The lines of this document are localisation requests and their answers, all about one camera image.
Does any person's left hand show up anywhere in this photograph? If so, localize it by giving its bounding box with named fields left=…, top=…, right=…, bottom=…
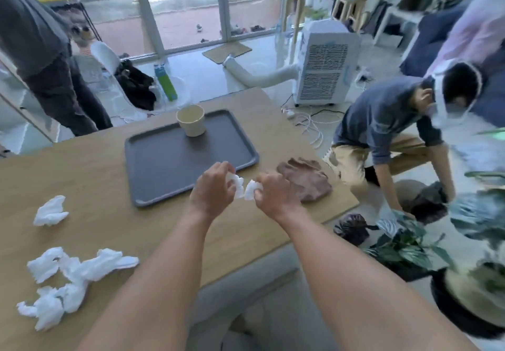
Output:
left=190, top=161, right=237, bottom=221

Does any person's right hand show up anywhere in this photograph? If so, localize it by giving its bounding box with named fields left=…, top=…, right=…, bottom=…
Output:
left=254, top=172, right=303, bottom=221

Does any torn white tissue piece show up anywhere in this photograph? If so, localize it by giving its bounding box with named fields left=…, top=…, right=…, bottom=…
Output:
left=227, top=172, right=245, bottom=200
left=244, top=180, right=264, bottom=201

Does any person's left forearm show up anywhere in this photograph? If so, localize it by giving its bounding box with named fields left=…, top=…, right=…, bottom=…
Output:
left=77, top=205, right=222, bottom=351

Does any person's right forearm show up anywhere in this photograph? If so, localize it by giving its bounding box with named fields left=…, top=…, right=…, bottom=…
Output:
left=272, top=207, right=481, bottom=351

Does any brown folded cloth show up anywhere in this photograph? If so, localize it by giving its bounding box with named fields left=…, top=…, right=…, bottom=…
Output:
left=276, top=158, right=334, bottom=204

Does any dark grey plastic tray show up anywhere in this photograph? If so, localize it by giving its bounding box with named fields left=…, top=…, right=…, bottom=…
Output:
left=125, top=109, right=260, bottom=208

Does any beige cup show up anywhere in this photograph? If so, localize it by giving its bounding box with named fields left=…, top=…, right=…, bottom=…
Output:
left=176, top=104, right=206, bottom=138

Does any black plastic bag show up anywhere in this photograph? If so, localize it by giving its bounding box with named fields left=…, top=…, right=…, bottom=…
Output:
left=333, top=213, right=370, bottom=247

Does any green water bottle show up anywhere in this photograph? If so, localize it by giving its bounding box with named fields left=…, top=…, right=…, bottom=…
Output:
left=153, top=63, right=178, bottom=102

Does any tan door mat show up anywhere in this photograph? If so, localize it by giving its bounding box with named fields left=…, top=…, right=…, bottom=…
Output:
left=202, top=41, right=253, bottom=65

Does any white portable air conditioner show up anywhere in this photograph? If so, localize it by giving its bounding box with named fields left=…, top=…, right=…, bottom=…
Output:
left=295, top=19, right=362, bottom=107

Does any green leafy plant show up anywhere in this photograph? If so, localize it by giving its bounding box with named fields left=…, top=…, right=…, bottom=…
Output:
left=362, top=208, right=455, bottom=273

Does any long crumpled white tissue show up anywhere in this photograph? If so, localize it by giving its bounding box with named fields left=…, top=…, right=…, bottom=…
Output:
left=59, top=248, right=140, bottom=285

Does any white chair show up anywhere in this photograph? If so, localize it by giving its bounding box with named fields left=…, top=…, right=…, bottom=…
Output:
left=89, top=41, right=191, bottom=123

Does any small crumpled white tissue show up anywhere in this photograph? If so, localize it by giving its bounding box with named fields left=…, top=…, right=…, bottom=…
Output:
left=33, top=195, right=69, bottom=227

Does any white head-worn device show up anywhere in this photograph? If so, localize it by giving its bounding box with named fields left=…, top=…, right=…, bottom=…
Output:
left=427, top=59, right=484, bottom=130

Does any wooden stool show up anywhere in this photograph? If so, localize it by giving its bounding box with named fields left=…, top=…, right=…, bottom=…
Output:
left=331, top=0, right=370, bottom=32

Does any white side table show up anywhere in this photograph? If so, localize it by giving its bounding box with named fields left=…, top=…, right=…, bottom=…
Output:
left=372, top=5, right=426, bottom=52

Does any large crumpled white tissue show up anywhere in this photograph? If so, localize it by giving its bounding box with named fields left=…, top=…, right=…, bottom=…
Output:
left=17, top=282, right=90, bottom=332

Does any dark blue sofa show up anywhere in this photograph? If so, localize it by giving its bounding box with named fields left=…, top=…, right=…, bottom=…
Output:
left=400, top=5, right=505, bottom=128

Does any large dark plant pot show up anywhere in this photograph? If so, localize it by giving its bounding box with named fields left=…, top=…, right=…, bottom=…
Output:
left=429, top=260, right=505, bottom=340

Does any pale pink hanging cloth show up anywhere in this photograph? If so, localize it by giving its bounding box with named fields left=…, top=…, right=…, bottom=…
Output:
left=425, top=0, right=505, bottom=76

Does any white cable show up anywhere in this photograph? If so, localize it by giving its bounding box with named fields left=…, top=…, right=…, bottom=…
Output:
left=285, top=108, right=326, bottom=150

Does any white exhaust hose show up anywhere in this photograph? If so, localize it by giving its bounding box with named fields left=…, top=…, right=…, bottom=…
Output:
left=222, top=55, right=300, bottom=89

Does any black wire rack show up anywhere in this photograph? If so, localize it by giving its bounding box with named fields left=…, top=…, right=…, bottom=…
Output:
left=50, top=1, right=104, bottom=43

